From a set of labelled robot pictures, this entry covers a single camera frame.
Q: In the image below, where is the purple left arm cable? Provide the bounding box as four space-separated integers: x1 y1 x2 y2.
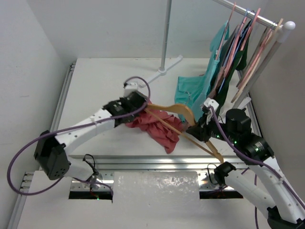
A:
6 76 151 196

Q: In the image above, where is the aluminium frame rail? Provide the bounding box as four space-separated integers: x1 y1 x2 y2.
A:
13 58 268 229

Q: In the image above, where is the white rack base foot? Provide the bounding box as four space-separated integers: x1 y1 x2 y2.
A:
145 55 183 84

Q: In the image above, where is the salmon red t-shirt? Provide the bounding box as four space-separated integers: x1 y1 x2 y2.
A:
125 110 184 154

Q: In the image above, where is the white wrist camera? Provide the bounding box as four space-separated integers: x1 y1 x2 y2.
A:
201 97 219 123
123 82 139 97

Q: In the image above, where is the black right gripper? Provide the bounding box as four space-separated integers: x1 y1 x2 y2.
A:
186 112 237 144

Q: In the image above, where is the light blue hanging garment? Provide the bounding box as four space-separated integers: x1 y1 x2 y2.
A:
191 91 207 121

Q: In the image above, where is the chrome hanging rail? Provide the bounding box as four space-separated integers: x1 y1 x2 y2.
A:
213 0 278 29

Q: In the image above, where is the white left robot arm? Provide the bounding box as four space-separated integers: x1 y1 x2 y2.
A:
34 91 148 186

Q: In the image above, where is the pink hanger with blue hook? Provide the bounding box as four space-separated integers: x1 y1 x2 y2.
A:
222 8 261 81

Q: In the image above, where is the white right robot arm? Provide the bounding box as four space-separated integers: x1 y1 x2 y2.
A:
187 105 305 229

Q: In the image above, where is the pink empty hanger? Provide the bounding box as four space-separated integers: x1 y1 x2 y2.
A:
237 29 273 91

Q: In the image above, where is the beige empty hanger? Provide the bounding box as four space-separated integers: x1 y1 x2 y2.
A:
231 18 284 103

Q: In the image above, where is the white rack corner post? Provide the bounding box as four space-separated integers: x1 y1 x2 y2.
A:
233 21 295 108

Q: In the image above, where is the dark green hanging garment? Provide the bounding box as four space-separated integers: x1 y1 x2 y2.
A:
208 26 250 112

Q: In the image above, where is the grey rack upright pole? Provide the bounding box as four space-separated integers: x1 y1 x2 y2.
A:
159 0 172 72

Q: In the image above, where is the wooden clothes hanger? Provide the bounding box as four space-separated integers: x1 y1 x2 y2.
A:
145 104 224 164

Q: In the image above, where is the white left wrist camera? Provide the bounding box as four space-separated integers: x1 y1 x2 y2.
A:
123 82 139 97

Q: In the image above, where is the teal t-shirt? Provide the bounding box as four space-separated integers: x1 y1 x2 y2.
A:
174 21 228 109

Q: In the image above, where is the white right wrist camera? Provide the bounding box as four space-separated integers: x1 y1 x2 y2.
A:
201 97 219 123

